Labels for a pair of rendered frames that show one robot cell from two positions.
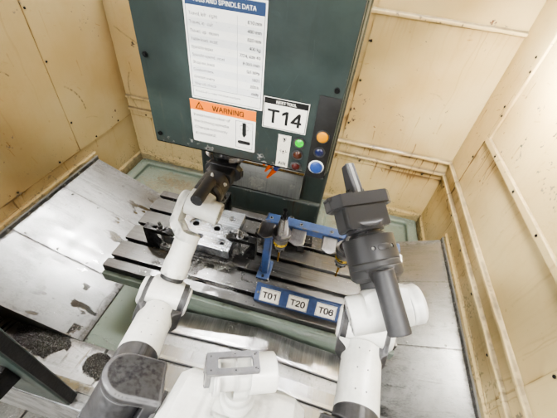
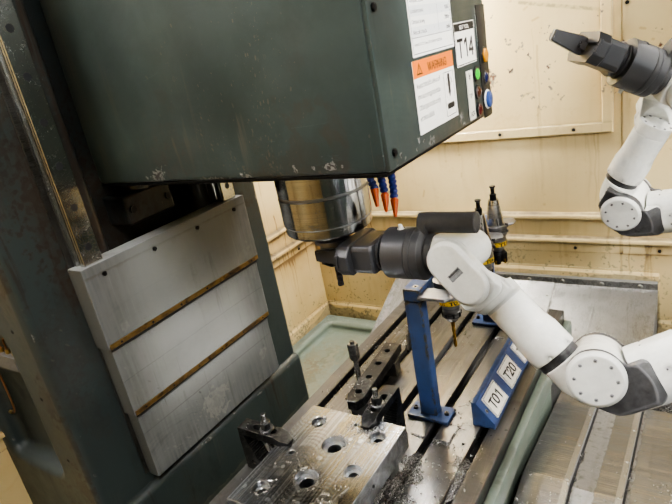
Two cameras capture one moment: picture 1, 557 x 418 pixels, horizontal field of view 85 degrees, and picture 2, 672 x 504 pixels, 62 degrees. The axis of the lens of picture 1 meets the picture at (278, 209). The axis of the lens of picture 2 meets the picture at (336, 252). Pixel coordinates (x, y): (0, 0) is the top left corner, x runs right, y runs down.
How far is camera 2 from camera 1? 1.14 m
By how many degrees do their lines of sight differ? 57
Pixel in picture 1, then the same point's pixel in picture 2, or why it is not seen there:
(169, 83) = (394, 47)
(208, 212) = (482, 238)
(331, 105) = (480, 13)
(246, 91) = (443, 24)
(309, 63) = not seen: outside the picture
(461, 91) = not seen: hidden behind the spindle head
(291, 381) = (609, 446)
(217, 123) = (433, 89)
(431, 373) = (581, 314)
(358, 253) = (650, 53)
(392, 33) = not seen: hidden behind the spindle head
